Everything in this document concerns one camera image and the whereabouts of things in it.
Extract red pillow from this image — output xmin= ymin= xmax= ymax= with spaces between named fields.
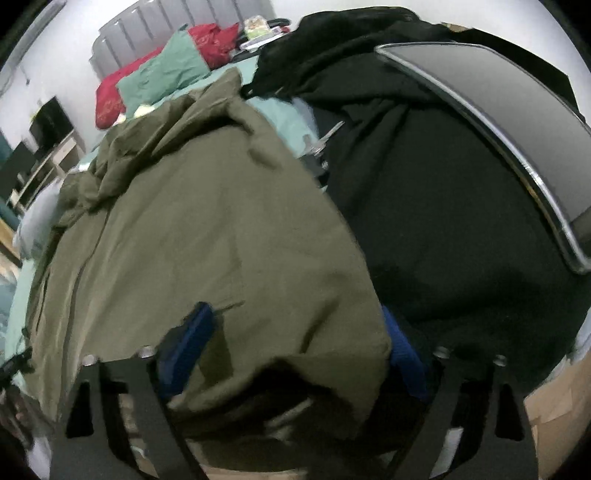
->
xmin=95 ymin=45 xmax=167 ymax=131

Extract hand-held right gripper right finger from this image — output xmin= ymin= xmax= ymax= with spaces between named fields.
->
xmin=381 ymin=305 xmax=541 ymax=480

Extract grey padded headboard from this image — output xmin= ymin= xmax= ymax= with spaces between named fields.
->
xmin=91 ymin=0 xmax=278 ymax=80

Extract white tv cabinet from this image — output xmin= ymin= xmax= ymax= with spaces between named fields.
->
xmin=7 ymin=129 xmax=86 ymax=214

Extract cardboard box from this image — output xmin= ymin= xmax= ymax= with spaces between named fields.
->
xmin=524 ymin=355 xmax=591 ymax=480

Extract grey curved panel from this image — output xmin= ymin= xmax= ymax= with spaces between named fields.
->
xmin=375 ymin=41 xmax=591 ymax=274

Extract olive green jacket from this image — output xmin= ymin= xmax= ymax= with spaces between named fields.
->
xmin=23 ymin=69 xmax=393 ymax=474

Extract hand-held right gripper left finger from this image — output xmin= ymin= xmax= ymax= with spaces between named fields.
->
xmin=48 ymin=301 xmax=218 ymax=480

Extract red cloth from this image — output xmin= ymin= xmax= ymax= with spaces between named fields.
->
xmin=187 ymin=23 xmax=242 ymax=71

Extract light blue cloth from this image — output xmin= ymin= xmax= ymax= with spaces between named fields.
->
xmin=13 ymin=187 xmax=63 ymax=259

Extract green pillow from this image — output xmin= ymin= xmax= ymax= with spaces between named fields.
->
xmin=115 ymin=31 xmax=212 ymax=115

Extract black garment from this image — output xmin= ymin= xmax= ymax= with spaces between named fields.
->
xmin=240 ymin=11 xmax=589 ymax=402

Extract clear food container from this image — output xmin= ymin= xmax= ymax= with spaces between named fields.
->
xmin=240 ymin=15 xmax=283 ymax=49

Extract black television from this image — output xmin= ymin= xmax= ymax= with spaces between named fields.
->
xmin=28 ymin=96 xmax=75 ymax=149

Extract metal scissors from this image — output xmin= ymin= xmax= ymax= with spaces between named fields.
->
xmin=302 ymin=121 xmax=345 ymax=155

